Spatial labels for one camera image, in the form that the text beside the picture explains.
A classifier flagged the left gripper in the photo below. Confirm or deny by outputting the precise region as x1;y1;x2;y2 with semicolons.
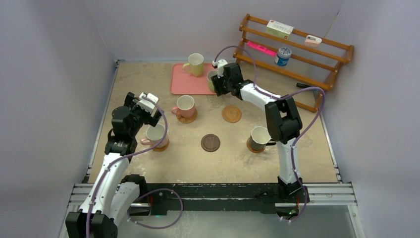
125;93;161;137

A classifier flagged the green mug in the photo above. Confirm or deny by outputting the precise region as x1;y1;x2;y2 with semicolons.
207;69;217;93

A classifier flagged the pink mug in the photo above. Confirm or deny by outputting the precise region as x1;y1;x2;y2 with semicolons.
171;95;196;119
140;123;167;147

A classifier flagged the woven rattan coaster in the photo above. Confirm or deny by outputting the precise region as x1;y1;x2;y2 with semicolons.
221;105;242;123
176;110;198;124

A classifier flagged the pink mug front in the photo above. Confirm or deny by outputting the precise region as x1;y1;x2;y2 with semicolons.
171;95;196;119

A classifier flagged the smooth light wooden coaster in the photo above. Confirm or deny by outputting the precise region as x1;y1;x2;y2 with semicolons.
153;137;170;152

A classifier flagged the black mug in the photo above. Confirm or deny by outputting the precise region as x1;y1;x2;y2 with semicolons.
250;126;275;150

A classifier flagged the dark walnut wooden coaster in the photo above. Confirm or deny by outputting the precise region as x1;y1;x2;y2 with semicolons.
201;134;220;152

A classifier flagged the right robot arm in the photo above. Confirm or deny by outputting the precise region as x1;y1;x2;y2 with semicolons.
211;59;309;203

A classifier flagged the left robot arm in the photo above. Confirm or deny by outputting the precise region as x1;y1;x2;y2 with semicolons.
65;92;163;238

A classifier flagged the yellow mug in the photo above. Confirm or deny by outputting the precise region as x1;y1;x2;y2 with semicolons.
182;53;204;77

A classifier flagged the pink plastic tray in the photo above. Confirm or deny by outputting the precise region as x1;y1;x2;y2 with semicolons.
170;63;216;95

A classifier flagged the pink highlighter marker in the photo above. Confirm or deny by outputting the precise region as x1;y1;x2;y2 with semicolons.
247;41;277;57

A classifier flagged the blue white round jar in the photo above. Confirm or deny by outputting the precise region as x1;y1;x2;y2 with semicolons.
274;47;292;66

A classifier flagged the white green box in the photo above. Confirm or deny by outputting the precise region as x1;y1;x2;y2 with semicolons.
265;20;294;40

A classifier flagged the black blue marker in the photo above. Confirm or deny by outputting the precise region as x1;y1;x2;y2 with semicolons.
296;83;318;92

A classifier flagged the wooden tiered shelf rack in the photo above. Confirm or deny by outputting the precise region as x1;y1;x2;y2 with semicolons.
233;13;354;92

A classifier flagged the small pink white case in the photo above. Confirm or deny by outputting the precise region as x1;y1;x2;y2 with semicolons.
304;35;322;48

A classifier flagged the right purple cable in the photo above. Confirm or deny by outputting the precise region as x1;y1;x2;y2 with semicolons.
212;45;326;224

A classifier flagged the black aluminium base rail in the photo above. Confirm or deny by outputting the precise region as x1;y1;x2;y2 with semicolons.
67;182;358;218

